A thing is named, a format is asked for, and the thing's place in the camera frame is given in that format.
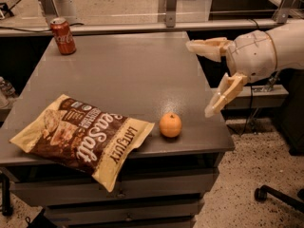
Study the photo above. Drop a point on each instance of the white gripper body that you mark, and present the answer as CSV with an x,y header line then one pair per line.
x,y
252,55

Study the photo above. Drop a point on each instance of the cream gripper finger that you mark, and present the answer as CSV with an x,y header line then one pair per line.
x,y
228,89
213,49

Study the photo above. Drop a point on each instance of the orange fruit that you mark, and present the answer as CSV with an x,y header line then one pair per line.
x,y
170,125

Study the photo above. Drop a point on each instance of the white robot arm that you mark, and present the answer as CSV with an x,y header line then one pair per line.
x,y
288,41

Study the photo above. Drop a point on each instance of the brown sea salt chip bag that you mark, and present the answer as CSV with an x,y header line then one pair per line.
x,y
83,137

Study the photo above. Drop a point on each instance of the metal railing bar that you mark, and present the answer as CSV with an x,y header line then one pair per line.
x,y
111,16

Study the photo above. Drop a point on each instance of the grey drawer cabinet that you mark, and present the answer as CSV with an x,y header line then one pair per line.
x,y
140,76

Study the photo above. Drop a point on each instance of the black office chair base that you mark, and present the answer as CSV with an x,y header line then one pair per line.
x,y
262,192

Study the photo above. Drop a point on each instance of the red coca-cola can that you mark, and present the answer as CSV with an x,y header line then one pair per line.
x,y
62,35

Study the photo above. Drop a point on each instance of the plastic water bottle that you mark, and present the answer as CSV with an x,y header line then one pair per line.
x,y
7,88

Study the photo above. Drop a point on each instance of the black stand leg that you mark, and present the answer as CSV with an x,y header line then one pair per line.
x,y
6,207

